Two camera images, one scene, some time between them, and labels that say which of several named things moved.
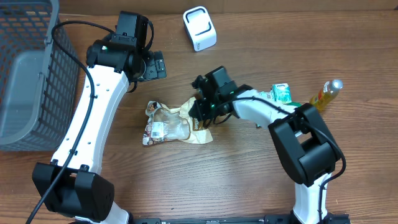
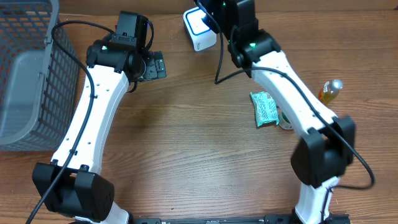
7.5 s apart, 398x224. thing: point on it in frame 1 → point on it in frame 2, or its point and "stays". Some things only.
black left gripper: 155,68 stays
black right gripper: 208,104 → 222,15
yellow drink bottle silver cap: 327,93 stays
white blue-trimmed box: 199,28 stays
